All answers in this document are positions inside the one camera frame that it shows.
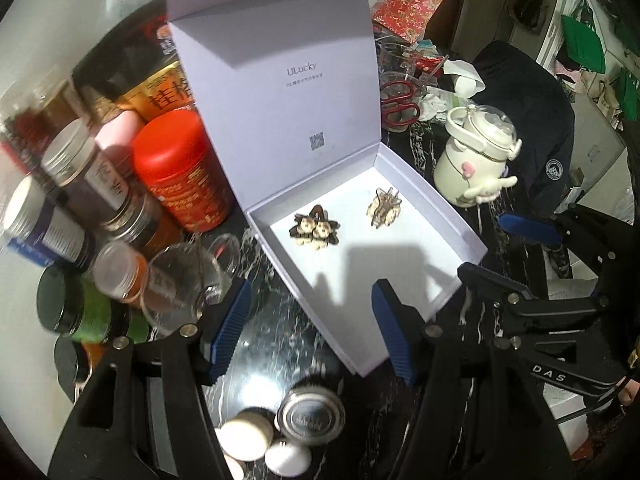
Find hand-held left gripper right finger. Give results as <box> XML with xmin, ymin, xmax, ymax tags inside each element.
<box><xmin>371</xmin><ymin>279</ymin><xmax>586</xmax><ymax>480</ymax></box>

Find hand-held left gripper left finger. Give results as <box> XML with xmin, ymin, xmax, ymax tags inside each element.
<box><xmin>47</xmin><ymin>279</ymin><xmax>253</xmax><ymax>480</ymax></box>

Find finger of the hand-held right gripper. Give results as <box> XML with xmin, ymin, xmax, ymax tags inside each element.
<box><xmin>497</xmin><ymin>204</ymin><xmax>617</xmax><ymax>272</ymax></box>
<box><xmin>456</xmin><ymin>261</ymin><xmax>602</xmax><ymax>337</ymax></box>

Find white cream jar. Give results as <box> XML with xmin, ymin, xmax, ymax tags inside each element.
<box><xmin>216</xmin><ymin>408</ymin><xmax>275</xmax><ymax>462</ymax></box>

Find silver lid round tin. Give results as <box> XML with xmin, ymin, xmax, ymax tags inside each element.
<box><xmin>275</xmin><ymin>382</ymin><xmax>347</xmax><ymax>447</ymax></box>

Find white round compact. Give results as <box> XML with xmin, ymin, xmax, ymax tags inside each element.
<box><xmin>264</xmin><ymin>437</ymin><xmax>312</xmax><ymax>478</ymax></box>

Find white gift box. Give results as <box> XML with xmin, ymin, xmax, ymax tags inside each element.
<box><xmin>165</xmin><ymin>0</ymin><xmax>488</xmax><ymax>376</ymax></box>

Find person's right hand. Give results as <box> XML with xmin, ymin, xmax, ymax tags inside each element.
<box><xmin>619</xmin><ymin>379</ymin><xmax>640</xmax><ymax>413</ymax></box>

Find glass mug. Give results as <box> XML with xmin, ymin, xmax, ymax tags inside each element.
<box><xmin>141</xmin><ymin>234</ymin><xmax>242</xmax><ymax>333</ymax></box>

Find cream kettle shaped bottle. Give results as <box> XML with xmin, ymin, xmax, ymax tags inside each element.
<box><xmin>432</xmin><ymin>105</ymin><xmax>523</xmax><ymax>208</ymax></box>

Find green jar black lid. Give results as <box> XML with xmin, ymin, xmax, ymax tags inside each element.
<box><xmin>107</xmin><ymin>305</ymin><xmax>151</xmax><ymax>343</ymax></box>
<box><xmin>36</xmin><ymin>265</ymin><xmax>126</xmax><ymax>343</ymax></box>

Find dark jacket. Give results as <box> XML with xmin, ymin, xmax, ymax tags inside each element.
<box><xmin>472</xmin><ymin>40</ymin><xmax>576</xmax><ymax>216</ymax></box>

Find orange jar clear lid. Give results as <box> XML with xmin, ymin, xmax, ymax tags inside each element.
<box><xmin>92</xmin><ymin>241</ymin><xmax>151</xmax><ymax>306</ymax></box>

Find gold butterfly hair clip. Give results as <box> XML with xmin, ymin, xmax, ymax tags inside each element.
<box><xmin>366</xmin><ymin>186</ymin><xmax>402</xmax><ymax>228</ymax></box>

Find brown flower hair clip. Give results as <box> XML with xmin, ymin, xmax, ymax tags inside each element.
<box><xmin>289</xmin><ymin>205</ymin><xmax>341</xmax><ymax>252</ymax></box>

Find small oat jar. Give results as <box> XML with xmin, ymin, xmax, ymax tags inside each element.
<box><xmin>102</xmin><ymin>192</ymin><xmax>166</xmax><ymax>251</ymax></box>

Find red sauce jar black lid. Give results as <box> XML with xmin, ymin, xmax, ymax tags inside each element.
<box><xmin>54</xmin><ymin>334</ymin><xmax>108</xmax><ymax>401</ymax></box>

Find white crumpled tissue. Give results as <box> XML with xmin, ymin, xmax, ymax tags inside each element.
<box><xmin>417</xmin><ymin>59</ymin><xmax>486</xmax><ymax>122</ymax></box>

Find green tote bag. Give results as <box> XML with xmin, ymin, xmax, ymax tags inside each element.
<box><xmin>617</xmin><ymin>67</ymin><xmax>640</xmax><ymax>121</ymax></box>
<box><xmin>560</xmin><ymin>0</ymin><xmax>608</xmax><ymax>73</ymax></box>

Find red tea tin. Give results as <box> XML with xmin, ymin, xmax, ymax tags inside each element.
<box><xmin>132</xmin><ymin>110</ymin><xmax>236</xmax><ymax>233</ymax></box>

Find red scissors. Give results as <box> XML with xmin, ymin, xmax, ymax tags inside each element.
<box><xmin>379</xmin><ymin>80</ymin><xmax>421</xmax><ymax>128</ymax></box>

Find blue label jar silver lid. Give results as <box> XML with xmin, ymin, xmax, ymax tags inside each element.
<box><xmin>0</xmin><ymin>177</ymin><xmax>96</xmax><ymax>268</ymax></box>

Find clear plastic container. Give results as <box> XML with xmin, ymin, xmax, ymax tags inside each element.
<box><xmin>374</xmin><ymin>35</ymin><xmax>451</xmax><ymax>86</ymax></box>

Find brown grain jar silver lid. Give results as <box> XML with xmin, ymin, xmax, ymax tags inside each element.
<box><xmin>40</xmin><ymin>119</ymin><xmax>132</xmax><ymax>226</ymax></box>

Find black hanging bag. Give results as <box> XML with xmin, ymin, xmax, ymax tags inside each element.
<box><xmin>515</xmin><ymin>0</ymin><xmax>548</xmax><ymax>36</ymax></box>

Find pink bottle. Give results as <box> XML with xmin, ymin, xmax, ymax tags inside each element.
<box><xmin>94</xmin><ymin>110</ymin><xmax>146</xmax><ymax>161</ymax></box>

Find red floral gift bag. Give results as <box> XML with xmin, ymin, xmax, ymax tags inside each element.
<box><xmin>371</xmin><ymin>0</ymin><xmax>451</xmax><ymax>46</ymax></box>

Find black and gold box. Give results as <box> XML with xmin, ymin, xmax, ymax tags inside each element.
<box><xmin>72</xmin><ymin>15</ymin><xmax>201</xmax><ymax>121</ymax></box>

